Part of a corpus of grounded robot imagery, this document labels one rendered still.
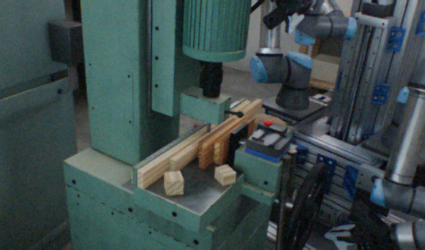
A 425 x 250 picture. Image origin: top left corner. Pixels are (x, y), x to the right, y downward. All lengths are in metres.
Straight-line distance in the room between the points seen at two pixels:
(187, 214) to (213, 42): 0.43
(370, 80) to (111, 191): 1.08
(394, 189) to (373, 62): 0.62
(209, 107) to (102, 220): 0.52
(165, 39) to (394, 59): 0.98
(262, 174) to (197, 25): 0.43
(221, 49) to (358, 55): 0.83
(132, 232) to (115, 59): 0.52
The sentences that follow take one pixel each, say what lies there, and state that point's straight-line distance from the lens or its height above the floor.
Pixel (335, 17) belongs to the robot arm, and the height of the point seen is 1.26.
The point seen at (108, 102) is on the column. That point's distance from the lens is 1.30.
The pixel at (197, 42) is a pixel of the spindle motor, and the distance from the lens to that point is 1.06.
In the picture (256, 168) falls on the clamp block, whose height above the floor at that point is 0.93.
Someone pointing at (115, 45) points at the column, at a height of 1.19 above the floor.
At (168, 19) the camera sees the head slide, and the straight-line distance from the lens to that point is 1.12.
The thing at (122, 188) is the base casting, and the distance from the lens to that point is 1.24.
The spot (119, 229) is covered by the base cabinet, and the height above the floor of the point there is 0.64.
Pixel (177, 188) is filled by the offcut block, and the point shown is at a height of 0.92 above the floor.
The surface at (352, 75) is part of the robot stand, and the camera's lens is 1.76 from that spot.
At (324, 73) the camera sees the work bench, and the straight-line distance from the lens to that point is 4.02.
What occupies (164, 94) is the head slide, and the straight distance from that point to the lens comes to 1.19.
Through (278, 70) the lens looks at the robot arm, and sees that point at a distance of 1.71.
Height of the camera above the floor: 1.52
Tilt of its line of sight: 26 degrees down
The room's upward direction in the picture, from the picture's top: 5 degrees clockwise
